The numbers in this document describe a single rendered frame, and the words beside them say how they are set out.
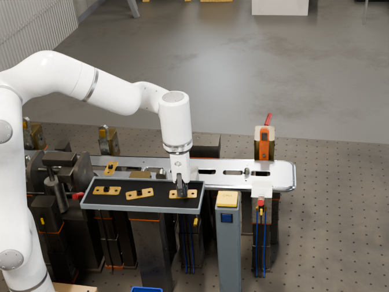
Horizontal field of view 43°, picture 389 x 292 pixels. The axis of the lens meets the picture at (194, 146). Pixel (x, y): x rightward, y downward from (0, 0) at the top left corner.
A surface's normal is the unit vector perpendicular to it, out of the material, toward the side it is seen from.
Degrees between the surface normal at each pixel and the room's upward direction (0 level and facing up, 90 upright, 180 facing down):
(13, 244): 65
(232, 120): 0
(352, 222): 0
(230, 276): 90
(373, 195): 0
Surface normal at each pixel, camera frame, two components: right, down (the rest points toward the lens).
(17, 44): 0.97, 0.07
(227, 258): -0.14, 0.56
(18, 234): 0.49, 0.01
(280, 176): -0.07, -0.83
